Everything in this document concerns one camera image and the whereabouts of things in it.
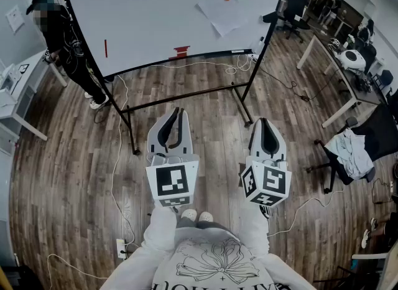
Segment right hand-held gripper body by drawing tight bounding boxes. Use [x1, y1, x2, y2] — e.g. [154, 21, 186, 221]
[239, 155, 292, 220]

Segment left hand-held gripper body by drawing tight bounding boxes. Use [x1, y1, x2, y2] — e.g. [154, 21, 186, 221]
[145, 153, 200, 208]

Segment white whiteboard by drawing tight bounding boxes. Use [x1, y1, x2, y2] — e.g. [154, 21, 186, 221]
[57, 0, 295, 156]

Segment white paper sheet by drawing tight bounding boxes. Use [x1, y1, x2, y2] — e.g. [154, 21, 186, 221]
[195, 0, 249, 38]

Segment person's right forearm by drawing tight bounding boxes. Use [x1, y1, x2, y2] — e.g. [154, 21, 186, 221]
[244, 203, 271, 255]

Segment person's left forearm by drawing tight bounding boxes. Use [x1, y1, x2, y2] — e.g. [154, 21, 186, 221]
[142, 203, 178, 252]

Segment person's grey trousers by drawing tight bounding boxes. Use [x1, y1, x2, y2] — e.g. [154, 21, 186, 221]
[176, 216, 231, 232]

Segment pale crumpled cloth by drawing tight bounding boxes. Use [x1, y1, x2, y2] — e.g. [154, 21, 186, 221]
[324, 128, 376, 180]

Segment white power strip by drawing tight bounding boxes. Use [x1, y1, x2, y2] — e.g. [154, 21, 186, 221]
[116, 238, 127, 260]

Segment person's torso in printed sweatshirt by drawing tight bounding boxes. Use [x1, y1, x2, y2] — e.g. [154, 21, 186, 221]
[99, 222, 318, 290]

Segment black office chair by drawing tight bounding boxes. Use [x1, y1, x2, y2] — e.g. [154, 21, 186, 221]
[306, 103, 398, 195]
[281, 0, 312, 44]

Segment dark-top table with white legs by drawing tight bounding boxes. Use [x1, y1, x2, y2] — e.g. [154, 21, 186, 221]
[297, 35, 388, 129]

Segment white round device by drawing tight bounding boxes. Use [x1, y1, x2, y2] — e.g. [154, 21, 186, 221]
[340, 49, 367, 72]

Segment white boxy device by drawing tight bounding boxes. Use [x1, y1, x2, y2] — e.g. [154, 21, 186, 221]
[0, 63, 20, 108]

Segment long white floor cable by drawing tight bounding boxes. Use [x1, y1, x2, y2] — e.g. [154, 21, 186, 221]
[110, 75, 137, 248]

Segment white curved floor cable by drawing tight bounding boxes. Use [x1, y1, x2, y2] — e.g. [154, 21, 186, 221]
[267, 187, 345, 237]

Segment black cable with adapter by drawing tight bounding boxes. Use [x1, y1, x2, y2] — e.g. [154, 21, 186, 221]
[256, 63, 341, 102]

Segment tangled white cable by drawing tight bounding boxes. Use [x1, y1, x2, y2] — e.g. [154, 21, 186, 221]
[149, 54, 261, 75]

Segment white looped floor cable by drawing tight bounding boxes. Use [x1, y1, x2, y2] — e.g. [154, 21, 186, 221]
[46, 253, 108, 290]

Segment white wall notice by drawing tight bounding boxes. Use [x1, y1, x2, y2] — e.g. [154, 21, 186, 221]
[5, 4, 25, 34]

